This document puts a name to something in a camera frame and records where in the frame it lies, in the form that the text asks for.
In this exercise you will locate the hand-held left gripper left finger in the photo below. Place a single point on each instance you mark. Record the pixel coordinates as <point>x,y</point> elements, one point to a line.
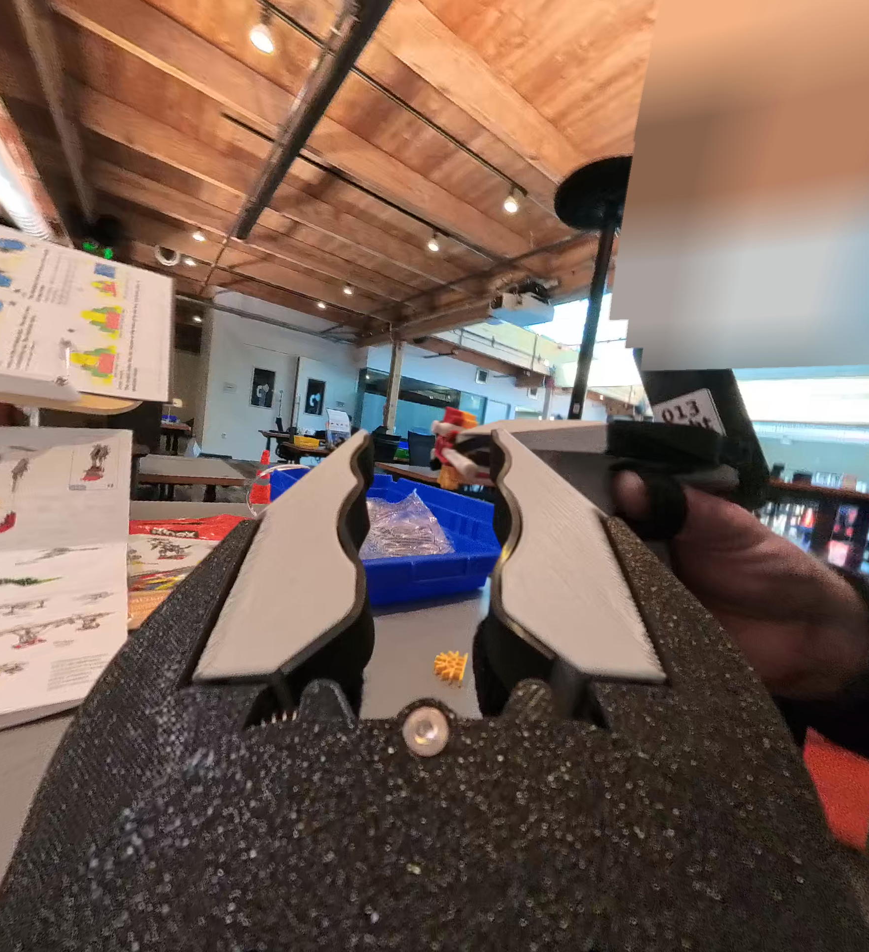
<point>286,587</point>

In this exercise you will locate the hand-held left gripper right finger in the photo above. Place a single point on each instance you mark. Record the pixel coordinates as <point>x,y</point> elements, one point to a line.
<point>576,595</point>

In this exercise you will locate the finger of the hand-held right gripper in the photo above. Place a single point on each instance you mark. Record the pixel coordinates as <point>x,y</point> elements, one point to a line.
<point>553,426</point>
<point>579,468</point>

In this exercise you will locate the orange traffic cone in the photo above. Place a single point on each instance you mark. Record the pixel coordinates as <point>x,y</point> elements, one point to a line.
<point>262,480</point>

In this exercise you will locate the orange and red toy bag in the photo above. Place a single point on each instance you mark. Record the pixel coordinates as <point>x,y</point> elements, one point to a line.
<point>174,528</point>

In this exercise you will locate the white ceiling projector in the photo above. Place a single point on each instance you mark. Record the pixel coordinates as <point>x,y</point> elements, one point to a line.
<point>521,301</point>

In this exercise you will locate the blue plastic bin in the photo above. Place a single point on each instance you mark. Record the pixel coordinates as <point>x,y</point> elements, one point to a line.
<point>419,576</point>

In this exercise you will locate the clear plastic bag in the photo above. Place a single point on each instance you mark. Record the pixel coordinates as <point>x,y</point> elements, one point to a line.
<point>405,524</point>

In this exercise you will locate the yellow round connector piece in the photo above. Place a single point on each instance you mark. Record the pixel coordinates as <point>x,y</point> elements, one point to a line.
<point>451,666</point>

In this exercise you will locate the black pole with round base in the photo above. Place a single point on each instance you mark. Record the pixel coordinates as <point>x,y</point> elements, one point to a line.
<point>591,193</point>

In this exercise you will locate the white printed instruction sheet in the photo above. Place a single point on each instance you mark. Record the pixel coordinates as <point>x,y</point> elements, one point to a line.
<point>33,558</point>

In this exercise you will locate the white illustrated task sheet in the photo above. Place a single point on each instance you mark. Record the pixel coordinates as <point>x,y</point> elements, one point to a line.
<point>55,312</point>

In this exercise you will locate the row of ceiling spotlights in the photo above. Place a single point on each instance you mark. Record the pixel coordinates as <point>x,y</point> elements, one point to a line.
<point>262,37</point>

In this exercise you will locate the black wall poster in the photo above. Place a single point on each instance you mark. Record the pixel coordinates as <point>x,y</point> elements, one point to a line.
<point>315,396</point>
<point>262,387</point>

